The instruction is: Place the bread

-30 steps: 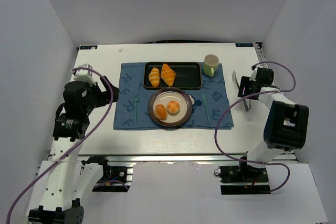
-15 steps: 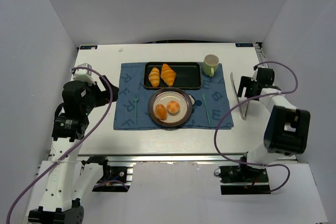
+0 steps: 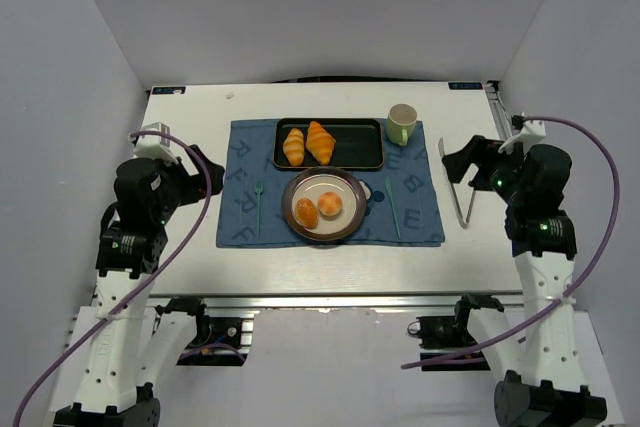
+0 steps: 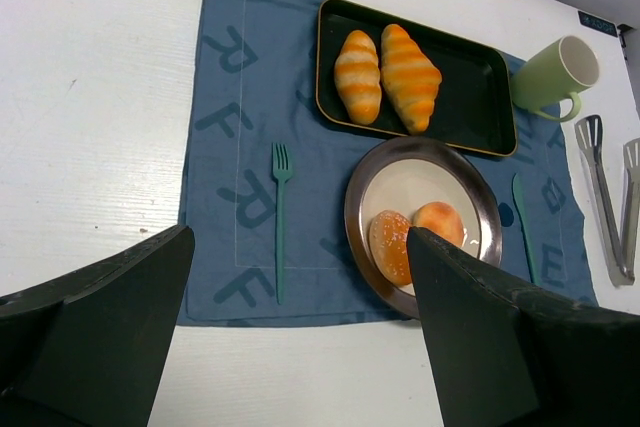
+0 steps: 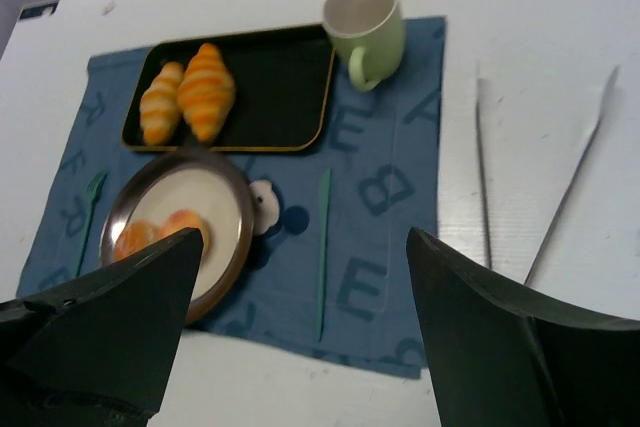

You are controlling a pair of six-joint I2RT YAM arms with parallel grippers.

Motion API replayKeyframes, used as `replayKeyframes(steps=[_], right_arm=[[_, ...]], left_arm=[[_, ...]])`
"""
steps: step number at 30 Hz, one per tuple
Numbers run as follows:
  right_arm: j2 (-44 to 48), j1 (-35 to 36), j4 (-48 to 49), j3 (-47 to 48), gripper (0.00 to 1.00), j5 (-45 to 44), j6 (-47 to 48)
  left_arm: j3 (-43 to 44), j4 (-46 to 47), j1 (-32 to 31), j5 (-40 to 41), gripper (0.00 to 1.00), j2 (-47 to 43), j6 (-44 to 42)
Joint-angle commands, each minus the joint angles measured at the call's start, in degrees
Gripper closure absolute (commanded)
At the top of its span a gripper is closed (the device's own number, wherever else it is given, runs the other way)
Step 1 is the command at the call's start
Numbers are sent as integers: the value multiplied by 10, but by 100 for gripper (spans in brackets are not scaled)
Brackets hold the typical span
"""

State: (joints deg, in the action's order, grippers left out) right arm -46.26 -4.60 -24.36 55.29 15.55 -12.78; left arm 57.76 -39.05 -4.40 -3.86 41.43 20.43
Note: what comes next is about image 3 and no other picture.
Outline metal tongs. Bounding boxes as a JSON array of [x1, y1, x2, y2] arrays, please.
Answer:
[[438, 137, 476, 230]]

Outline sesame glazed bun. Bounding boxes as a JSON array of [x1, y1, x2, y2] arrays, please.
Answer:
[[294, 198, 319, 230]]

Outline round pale bun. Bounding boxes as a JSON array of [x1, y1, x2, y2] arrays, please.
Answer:
[[317, 191, 343, 217]]

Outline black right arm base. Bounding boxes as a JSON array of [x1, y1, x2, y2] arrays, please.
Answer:
[[406, 294, 504, 372]]

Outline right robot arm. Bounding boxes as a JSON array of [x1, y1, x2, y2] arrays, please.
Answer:
[[442, 135, 607, 426]]

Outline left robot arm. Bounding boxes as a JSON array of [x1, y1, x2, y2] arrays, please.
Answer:
[[53, 144, 224, 426]]

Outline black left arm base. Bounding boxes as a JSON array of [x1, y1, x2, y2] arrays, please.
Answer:
[[153, 296, 247, 367]]

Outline green plastic fork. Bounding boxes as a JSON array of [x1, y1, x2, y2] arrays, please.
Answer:
[[254, 180, 264, 238]]

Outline light green mug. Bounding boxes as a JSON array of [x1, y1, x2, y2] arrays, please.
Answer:
[[386, 104, 417, 147]]

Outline blue letter-print placemat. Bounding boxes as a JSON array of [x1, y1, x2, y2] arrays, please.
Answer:
[[216, 119, 445, 248]]

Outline small striped croissant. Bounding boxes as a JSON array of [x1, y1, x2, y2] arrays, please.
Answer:
[[282, 128, 305, 167]]

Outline black rectangular tray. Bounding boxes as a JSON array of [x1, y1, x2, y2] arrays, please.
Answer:
[[272, 118, 384, 171]]

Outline large striped croissant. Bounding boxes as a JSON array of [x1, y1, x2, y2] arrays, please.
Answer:
[[306, 121, 336, 166]]

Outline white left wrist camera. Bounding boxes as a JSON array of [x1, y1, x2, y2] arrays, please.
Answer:
[[130, 135, 177, 164]]

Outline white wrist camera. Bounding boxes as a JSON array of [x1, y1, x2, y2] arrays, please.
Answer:
[[130, 135, 177, 164], [498, 115, 546, 154]]

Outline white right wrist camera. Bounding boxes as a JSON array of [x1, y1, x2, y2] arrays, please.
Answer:
[[498, 115, 546, 154]]

